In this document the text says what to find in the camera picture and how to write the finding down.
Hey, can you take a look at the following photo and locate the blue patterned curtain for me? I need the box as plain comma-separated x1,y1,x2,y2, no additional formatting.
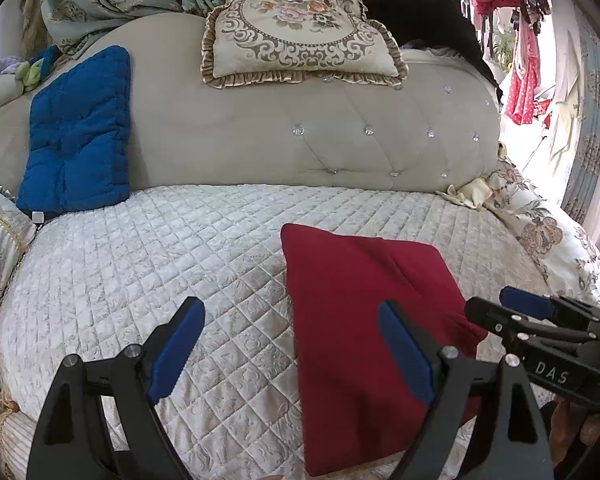
562,20,600,246

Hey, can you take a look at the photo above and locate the black cloth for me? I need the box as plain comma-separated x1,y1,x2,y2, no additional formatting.
365,0,503,103

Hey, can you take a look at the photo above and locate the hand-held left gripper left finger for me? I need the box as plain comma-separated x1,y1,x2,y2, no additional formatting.
26,296,207,480

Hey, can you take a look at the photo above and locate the red dotted hanging dress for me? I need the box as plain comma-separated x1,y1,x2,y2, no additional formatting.
505,22,543,126

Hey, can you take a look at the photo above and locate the floral cream bedding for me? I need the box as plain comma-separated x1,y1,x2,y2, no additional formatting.
437,160,600,311

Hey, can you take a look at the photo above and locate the white quilted bedspread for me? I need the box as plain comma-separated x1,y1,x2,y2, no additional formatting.
0,184,556,480

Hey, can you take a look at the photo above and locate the floral ruffled pillow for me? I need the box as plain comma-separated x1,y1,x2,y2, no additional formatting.
201,0,409,90

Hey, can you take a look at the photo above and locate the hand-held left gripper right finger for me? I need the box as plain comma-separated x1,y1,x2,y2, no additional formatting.
376,301,556,480

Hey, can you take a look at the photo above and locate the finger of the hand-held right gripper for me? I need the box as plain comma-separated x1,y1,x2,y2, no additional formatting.
499,286,600,328
464,296,598,343

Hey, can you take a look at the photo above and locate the beige tufted headboard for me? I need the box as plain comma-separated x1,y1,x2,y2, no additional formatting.
0,12,501,206

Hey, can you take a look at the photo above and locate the cream embroidered pillow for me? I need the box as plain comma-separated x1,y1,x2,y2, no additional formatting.
0,172,38,413

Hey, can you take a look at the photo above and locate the person's right hand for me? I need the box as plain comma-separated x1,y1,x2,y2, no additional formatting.
540,400,600,467

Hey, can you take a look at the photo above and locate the blue quilted cushion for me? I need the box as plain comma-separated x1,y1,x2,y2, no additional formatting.
16,45,132,221

